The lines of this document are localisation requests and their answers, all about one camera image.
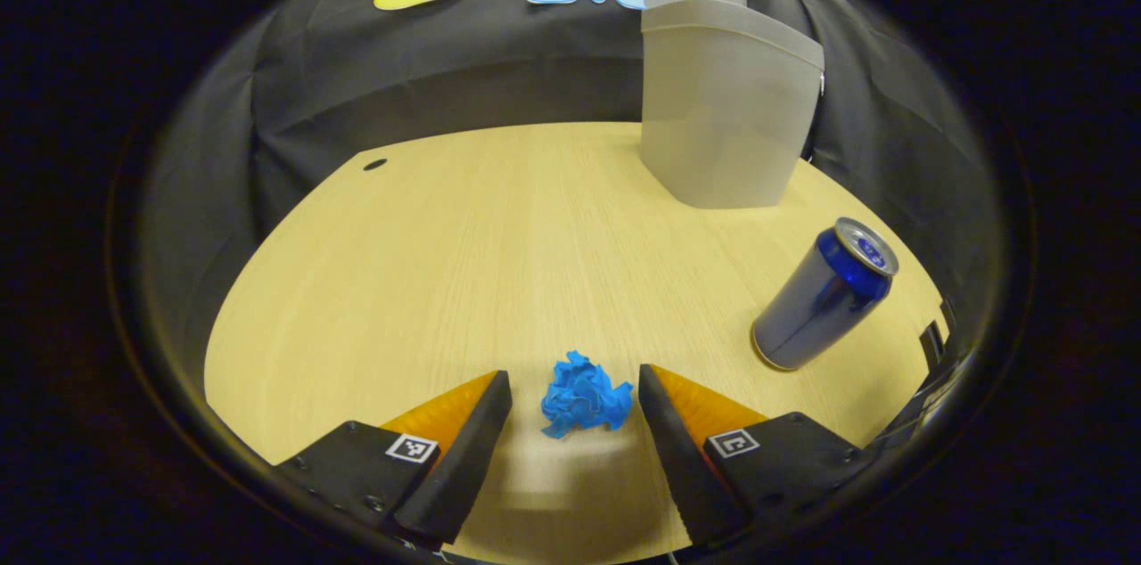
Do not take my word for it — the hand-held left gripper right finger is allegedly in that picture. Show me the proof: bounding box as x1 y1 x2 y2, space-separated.
637 363 870 548

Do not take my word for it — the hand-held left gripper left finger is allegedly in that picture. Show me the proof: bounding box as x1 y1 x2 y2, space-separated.
276 370 514 546

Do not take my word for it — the blue paper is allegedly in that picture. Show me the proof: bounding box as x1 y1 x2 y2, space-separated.
541 350 634 439

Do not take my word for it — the blue pop can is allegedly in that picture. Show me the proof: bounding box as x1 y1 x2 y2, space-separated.
751 217 899 372

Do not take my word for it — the white desktop garbage bin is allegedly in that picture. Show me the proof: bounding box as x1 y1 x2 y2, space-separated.
640 0 825 209

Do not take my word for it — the black backdrop cloth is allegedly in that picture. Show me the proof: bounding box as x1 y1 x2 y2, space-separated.
143 0 999 370

